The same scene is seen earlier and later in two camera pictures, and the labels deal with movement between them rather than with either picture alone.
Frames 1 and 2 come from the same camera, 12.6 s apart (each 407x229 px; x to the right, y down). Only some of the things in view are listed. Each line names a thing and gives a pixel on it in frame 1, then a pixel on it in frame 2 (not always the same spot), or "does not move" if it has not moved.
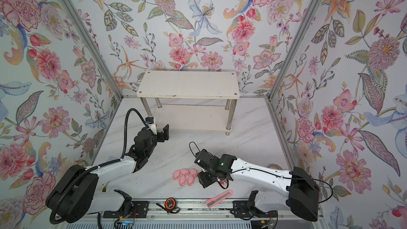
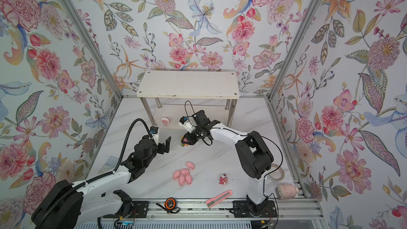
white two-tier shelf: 197,101 does not move
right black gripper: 203,181 to 191,140
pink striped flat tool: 211,202 does not move
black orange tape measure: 169,205 does not move
